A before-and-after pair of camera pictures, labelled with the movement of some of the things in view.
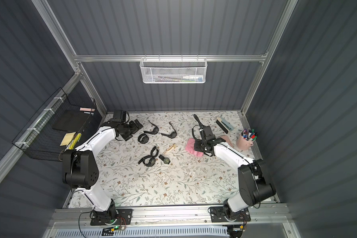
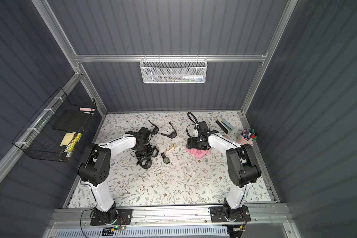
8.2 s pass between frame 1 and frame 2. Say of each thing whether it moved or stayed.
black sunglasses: stayed
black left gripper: moved
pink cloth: stayed
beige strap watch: stayed
